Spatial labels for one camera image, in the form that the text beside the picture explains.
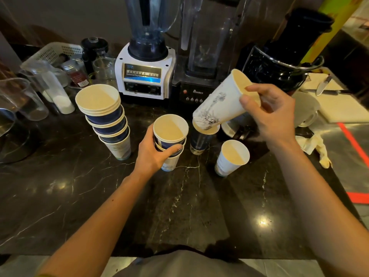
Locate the person's left hand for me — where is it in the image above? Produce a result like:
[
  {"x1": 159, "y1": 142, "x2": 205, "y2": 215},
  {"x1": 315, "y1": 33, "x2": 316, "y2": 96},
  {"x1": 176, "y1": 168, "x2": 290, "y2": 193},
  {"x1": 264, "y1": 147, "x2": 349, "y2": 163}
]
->
[{"x1": 134, "y1": 123, "x2": 184, "y2": 182}]

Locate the person's right hand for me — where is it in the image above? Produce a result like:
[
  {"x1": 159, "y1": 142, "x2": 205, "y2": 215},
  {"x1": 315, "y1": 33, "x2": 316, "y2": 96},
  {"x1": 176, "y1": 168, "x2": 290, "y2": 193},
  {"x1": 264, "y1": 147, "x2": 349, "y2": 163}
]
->
[{"x1": 239, "y1": 83, "x2": 298, "y2": 148}]

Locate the blue white paper cup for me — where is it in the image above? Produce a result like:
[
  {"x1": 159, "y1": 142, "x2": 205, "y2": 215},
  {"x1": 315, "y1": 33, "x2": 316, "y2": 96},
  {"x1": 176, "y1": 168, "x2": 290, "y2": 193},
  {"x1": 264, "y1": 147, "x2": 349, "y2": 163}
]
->
[
  {"x1": 160, "y1": 153, "x2": 183, "y2": 172},
  {"x1": 154, "y1": 140, "x2": 187, "y2": 158},
  {"x1": 214, "y1": 139, "x2": 251, "y2": 177},
  {"x1": 190, "y1": 119, "x2": 221, "y2": 156},
  {"x1": 153, "y1": 114, "x2": 189, "y2": 150}
]

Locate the white paper cup ink drawing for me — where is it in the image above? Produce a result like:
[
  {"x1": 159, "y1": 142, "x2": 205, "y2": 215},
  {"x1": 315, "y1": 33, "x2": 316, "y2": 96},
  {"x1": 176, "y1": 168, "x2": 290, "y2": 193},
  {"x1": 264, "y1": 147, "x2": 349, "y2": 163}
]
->
[{"x1": 192, "y1": 68, "x2": 262, "y2": 131}]

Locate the person's left forearm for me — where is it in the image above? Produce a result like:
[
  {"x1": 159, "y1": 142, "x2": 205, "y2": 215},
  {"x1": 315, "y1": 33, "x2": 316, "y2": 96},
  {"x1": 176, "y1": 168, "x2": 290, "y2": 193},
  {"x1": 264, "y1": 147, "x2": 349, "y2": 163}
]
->
[{"x1": 36, "y1": 169, "x2": 151, "y2": 277}]

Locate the person's right forearm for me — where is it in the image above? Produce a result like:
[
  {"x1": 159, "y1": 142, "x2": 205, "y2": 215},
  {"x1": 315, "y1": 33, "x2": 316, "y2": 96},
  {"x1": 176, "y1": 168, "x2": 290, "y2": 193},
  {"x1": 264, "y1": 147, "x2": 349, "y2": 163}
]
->
[{"x1": 267, "y1": 139, "x2": 369, "y2": 277}]

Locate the white mug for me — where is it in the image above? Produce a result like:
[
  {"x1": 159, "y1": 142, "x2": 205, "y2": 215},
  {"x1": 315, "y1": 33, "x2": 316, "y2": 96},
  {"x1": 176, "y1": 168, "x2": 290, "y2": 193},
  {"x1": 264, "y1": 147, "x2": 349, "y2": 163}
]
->
[{"x1": 292, "y1": 91, "x2": 321, "y2": 128}]

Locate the black juicer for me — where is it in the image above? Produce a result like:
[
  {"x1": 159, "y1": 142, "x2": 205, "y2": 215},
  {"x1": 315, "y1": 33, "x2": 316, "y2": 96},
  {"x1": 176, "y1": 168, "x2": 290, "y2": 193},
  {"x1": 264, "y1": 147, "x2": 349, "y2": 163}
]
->
[{"x1": 242, "y1": 8, "x2": 335, "y2": 93}]

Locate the cream crumpled cloth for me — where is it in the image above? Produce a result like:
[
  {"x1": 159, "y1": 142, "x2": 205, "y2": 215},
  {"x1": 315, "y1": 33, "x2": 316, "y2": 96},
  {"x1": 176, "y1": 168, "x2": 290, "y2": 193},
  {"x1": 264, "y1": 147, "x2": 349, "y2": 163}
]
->
[{"x1": 295, "y1": 134, "x2": 333, "y2": 169}]

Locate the kitchen knife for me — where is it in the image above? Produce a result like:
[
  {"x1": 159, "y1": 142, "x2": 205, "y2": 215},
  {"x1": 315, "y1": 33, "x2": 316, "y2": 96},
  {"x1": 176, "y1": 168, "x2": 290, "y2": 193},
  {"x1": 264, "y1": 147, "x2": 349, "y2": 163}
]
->
[{"x1": 315, "y1": 74, "x2": 334, "y2": 97}]

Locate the white blender base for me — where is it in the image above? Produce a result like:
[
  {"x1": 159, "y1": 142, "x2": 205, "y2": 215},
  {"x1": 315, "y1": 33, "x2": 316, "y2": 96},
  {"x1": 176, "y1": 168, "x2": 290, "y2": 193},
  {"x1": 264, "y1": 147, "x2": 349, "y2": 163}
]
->
[{"x1": 114, "y1": 42, "x2": 176, "y2": 101}]

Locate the stack of blue paper cups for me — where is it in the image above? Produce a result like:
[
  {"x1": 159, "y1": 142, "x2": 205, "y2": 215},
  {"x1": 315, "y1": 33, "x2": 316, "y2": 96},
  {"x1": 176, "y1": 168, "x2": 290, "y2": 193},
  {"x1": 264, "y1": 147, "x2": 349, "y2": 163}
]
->
[{"x1": 75, "y1": 84, "x2": 132, "y2": 161}]

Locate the white cutting board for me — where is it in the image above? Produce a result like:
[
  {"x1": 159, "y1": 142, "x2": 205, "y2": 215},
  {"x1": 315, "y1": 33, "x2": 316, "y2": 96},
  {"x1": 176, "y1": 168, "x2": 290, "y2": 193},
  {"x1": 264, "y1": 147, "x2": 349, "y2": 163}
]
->
[{"x1": 299, "y1": 72, "x2": 369, "y2": 124}]

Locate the clear glass cup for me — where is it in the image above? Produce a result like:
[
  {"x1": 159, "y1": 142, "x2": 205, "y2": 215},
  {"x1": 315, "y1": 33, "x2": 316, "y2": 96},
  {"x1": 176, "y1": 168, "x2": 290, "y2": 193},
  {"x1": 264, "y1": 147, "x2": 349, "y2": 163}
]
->
[{"x1": 92, "y1": 57, "x2": 118, "y2": 89}]

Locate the grey shirt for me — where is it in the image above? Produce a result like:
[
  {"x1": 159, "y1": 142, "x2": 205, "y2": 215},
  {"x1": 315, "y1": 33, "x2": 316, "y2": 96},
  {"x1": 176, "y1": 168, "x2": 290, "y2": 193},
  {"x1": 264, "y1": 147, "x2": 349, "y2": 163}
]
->
[{"x1": 112, "y1": 247, "x2": 267, "y2": 277}]

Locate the bottle with red label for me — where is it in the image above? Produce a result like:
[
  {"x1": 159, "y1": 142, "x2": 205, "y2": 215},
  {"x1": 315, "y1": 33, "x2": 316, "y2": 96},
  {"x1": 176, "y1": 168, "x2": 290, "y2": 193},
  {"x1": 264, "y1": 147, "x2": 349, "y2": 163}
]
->
[{"x1": 61, "y1": 59, "x2": 90, "y2": 88}]

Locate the clear blender jar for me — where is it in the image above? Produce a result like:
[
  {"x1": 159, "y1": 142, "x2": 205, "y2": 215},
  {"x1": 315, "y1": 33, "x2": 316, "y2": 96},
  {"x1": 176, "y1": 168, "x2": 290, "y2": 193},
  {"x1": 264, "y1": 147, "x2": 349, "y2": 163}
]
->
[{"x1": 123, "y1": 0, "x2": 183, "y2": 63}]

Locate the black round lid container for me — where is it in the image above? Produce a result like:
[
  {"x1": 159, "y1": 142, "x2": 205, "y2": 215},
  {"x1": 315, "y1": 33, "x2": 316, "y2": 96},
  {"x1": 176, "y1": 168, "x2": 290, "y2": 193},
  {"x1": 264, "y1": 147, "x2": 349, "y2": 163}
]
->
[{"x1": 80, "y1": 37, "x2": 110, "y2": 76}]

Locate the clear pitcher with white powder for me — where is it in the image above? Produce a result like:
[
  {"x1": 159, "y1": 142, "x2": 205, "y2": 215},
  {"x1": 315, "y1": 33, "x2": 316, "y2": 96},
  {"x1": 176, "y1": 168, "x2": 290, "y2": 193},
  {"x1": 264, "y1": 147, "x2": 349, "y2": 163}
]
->
[{"x1": 20, "y1": 59, "x2": 76, "y2": 115}]

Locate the white plastic basket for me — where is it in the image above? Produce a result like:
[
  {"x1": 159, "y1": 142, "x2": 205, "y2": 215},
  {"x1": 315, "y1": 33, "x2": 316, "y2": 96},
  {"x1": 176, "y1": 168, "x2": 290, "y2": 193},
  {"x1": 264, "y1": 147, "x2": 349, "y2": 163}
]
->
[{"x1": 27, "y1": 42, "x2": 84, "y2": 66}]

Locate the clear plastic measuring cup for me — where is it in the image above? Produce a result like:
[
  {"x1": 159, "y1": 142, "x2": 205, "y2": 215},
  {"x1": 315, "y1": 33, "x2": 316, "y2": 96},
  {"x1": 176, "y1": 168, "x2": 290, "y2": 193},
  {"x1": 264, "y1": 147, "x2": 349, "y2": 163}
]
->
[{"x1": 0, "y1": 77, "x2": 50, "y2": 122}]

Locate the metal pot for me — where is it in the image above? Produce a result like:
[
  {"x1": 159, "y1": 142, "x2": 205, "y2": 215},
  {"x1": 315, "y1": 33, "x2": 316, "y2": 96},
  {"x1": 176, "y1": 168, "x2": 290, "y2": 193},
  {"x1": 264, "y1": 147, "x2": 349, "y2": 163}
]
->
[{"x1": 0, "y1": 108, "x2": 32, "y2": 165}]

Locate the black blender with clear enclosure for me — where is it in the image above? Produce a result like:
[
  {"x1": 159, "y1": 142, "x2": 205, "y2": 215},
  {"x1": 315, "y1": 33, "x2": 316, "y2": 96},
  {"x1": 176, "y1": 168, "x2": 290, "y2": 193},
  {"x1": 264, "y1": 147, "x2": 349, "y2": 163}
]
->
[{"x1": 171, "y1": 0, "x2": 252, "y2": 106}]

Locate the yellow green post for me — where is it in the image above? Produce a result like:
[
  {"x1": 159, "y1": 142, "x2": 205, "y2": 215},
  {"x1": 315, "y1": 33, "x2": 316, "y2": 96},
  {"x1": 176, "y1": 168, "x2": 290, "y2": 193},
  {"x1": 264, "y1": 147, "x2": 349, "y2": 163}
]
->
[{"x1": 301, "y1": 0, "x2": 366, "y2": 64}]

